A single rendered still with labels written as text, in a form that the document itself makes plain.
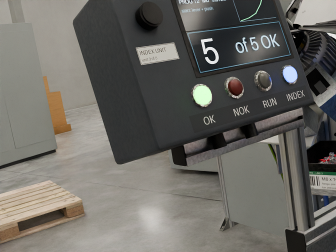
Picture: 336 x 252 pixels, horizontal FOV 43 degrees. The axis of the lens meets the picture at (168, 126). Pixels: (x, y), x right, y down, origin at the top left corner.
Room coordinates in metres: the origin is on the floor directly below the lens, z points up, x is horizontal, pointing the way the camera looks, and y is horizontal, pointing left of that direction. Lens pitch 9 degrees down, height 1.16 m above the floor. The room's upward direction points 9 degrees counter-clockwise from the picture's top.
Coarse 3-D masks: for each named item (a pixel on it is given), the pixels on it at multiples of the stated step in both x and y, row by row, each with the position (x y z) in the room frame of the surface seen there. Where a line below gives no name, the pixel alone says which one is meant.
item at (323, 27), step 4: (332, 20) 1.14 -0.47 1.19; (316, 24) 1.17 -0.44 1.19; (320, 24) 1.15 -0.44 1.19; (324, 24) 1.13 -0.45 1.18; (328, 24) 1.12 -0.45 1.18; (332, 24) 1.10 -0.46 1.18; (300, 28) 1.19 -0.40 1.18; (304, 28) 1.17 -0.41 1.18; (308, 28) 1.15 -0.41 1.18; (312, 28) 1.14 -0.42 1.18; (316, 28) 1.12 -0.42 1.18; (320, 28) 1.11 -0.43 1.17; (324, 28) 1.10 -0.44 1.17; (328, 28) 1.09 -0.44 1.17; (332, 28) 1.08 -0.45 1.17; (328, 32) 1.07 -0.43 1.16; (332, 32) 1.06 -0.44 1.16
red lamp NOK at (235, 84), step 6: (228, 78) 0.49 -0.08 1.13; (234, 78) 0.50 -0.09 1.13; (228, 84) 0.49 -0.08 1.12; (234, 84) 0.49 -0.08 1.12; (240, 84) 0.49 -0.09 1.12; (228, 90) 0.49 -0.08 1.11; (234, 90) 0.49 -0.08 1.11; (240, 90) 0.49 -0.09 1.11; (234, 96) 0.49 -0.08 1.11; (240, 96) 0.49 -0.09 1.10
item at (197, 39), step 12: (192, 36) 0.49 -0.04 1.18; (204, 36) 0.50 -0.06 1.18; (216, 36) 0.51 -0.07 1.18; (192, 48) 0.48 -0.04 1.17; (204, 48) 0.49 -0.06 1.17; (216, 48) 0.50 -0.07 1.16; (204, 60) 0.49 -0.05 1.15; (216, 60) 0.50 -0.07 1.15; (228, 60) 0.51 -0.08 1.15; (204, 72) 0.48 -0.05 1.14
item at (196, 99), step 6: (198, 84) 0.47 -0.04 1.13; (192, 90) 0.46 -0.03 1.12; (198, 90) 0.46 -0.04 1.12; (204, 90) 0.46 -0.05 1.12; (192, 96) 0.46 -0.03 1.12; (198, 96) 0.46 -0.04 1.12; (204, 96) 0.46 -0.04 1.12; (210, 96) 0.47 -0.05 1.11; (198, 102) 0.46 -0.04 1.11; (204, 102) 0.46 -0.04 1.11; (210, 102) 0.47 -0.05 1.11
